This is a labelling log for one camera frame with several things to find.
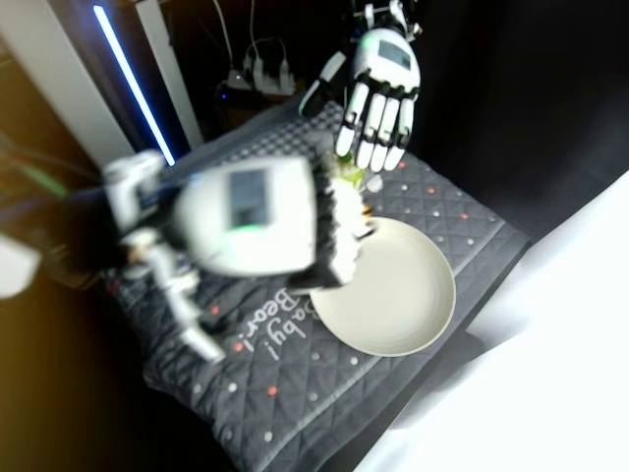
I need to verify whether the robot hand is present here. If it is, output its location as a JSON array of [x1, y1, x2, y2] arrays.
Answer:
[[299, 27, 423, 173], [170, 154, 380, 292]]

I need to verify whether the green and white toy cake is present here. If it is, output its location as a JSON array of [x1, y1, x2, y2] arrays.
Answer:
[[332, 150, 385, 194]]

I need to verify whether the orange braided bread toy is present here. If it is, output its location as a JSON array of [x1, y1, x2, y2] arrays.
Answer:
[[357, 204, 380, 242]]

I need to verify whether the white round plate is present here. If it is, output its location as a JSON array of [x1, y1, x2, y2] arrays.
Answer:
[[308, 216, 457, 358]]

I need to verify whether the white power strip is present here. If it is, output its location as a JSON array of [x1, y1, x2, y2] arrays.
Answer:
[[225, 41, 298, 98]]

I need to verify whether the grey bear print quilt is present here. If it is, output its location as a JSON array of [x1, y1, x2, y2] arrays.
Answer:
[[100, 100, 532, 472]]

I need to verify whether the blue-white LED light strip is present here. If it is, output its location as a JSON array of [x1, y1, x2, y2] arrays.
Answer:
[[91, 3, 177, 168]]

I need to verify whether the white cable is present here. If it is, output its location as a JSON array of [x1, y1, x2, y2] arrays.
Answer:
[[209, 0, 237, 76]]

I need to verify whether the narrow white frame post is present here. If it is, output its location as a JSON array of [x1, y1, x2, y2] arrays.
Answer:
[[133, 0, 206, 149]]

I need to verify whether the green cable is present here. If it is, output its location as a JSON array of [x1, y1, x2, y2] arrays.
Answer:
[[0, 159, 69, 199]]

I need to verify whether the wide white frame post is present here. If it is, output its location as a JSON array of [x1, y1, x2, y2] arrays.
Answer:
[[0, 0, 138, 161]]

